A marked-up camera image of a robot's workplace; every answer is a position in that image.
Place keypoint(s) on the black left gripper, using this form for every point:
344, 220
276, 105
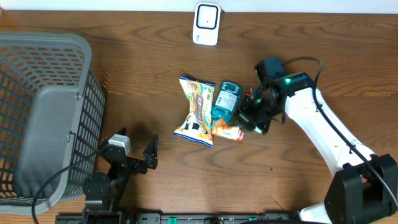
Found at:
150, 159

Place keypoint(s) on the grey plastic shopping basket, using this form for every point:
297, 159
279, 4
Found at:
52, 109

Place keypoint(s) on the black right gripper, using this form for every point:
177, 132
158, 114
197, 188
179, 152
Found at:
243, 110

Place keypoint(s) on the white barcode scanner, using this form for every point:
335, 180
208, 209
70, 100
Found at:
206, 23

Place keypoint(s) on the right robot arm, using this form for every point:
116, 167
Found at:
364, 185

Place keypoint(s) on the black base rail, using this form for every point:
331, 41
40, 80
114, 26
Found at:
148, 218

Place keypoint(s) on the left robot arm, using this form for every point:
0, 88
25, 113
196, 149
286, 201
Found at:
104, 191

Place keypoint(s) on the green orange snack packet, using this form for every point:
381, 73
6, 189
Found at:
222, 129

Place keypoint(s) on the cream yellow snack bag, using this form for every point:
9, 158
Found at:
197, 125

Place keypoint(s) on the teal blister pack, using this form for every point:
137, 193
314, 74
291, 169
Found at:
226, 101

